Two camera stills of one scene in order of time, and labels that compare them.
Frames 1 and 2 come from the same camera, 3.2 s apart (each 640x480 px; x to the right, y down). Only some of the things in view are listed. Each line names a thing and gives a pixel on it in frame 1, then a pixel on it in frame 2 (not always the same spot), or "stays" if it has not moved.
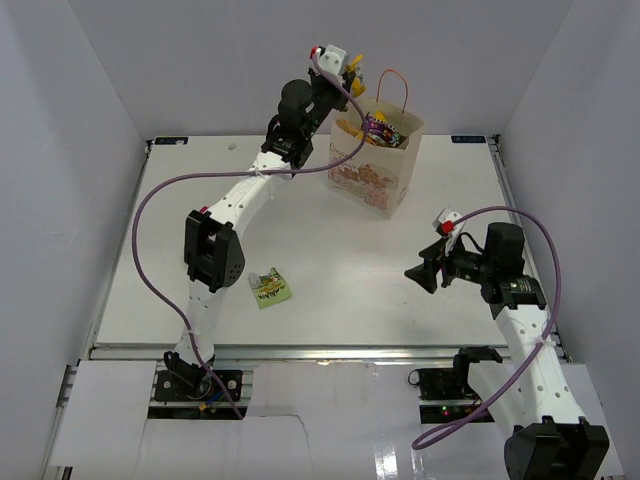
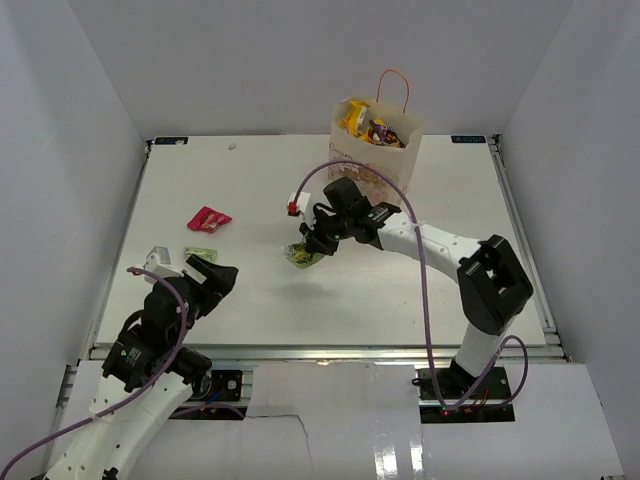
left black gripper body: x=325 y=97 → x=176 y=333
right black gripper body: x=465 y=265 → x=328 y=228
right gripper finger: x=425 y=273 → x=317 y=245
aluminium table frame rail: x=310 y=353 stays
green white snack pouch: x=269 y=289 → x=297 y=254
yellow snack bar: x=358 y=86 → x=355 y=117
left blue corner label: x=170 y=140 stays
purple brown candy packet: x=379 y=132 stays
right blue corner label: x=468 y=139 stays
